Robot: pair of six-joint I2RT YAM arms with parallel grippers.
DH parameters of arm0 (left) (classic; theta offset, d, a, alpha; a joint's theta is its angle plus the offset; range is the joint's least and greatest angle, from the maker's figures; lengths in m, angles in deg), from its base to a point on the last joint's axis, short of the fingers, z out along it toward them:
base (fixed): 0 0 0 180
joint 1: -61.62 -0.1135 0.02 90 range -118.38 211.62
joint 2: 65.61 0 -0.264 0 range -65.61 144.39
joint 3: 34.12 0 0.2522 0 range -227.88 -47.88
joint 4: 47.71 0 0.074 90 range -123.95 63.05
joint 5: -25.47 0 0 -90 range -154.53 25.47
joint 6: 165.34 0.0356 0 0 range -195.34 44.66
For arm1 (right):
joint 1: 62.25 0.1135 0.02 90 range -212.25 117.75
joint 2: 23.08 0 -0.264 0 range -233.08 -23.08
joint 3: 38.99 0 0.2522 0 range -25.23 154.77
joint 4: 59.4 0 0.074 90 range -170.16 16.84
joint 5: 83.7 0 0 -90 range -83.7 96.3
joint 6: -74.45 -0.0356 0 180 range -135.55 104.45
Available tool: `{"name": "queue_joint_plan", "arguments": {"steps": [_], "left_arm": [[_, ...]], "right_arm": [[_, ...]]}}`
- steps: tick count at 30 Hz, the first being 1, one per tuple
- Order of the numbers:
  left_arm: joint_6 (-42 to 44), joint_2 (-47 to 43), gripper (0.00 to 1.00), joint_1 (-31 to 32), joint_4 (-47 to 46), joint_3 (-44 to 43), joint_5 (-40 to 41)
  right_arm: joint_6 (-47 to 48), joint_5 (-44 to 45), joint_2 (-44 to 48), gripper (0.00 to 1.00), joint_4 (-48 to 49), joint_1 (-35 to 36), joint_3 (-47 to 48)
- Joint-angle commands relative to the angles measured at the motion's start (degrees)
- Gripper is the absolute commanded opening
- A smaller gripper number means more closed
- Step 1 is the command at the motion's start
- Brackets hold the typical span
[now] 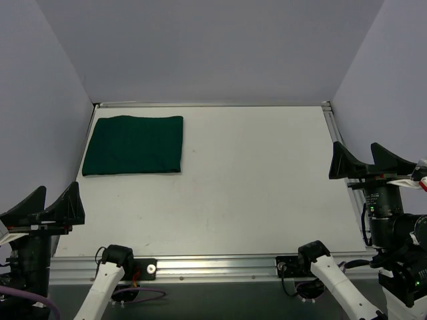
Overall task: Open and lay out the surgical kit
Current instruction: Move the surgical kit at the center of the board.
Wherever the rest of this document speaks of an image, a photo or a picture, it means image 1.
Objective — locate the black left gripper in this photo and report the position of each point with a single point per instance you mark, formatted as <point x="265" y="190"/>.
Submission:
<point x="41" y="225"/>

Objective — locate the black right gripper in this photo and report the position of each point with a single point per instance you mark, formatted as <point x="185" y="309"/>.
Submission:
<point x="373" y="180"/>

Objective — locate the dark green surgical drape cloth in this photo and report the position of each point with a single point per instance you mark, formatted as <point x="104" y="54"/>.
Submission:
<point x="134" y="145"/>

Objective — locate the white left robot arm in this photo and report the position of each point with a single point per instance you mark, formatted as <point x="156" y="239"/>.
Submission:
<point x="24" y="289"/>

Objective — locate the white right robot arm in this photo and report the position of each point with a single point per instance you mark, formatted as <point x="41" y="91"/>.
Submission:
<point x="399" y="238"/>

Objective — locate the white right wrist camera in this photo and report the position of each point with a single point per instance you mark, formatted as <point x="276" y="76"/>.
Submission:
<point x="417" y="180"/>

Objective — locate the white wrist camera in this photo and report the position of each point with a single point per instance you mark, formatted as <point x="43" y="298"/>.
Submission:
<point x="7" y="237"/>
<point x="417" y="180"/>

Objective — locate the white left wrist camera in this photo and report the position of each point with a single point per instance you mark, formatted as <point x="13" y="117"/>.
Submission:
<point x="7" y="237"/>

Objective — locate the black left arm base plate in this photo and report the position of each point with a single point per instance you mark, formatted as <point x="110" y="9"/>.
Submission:
<point x="144" y="269"/>

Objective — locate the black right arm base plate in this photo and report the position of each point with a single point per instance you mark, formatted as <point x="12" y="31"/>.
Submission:
<point x="291" y="267"/>

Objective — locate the aluminium front frame rail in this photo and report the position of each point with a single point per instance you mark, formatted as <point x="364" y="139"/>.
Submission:
<point x="177" y="269"/>

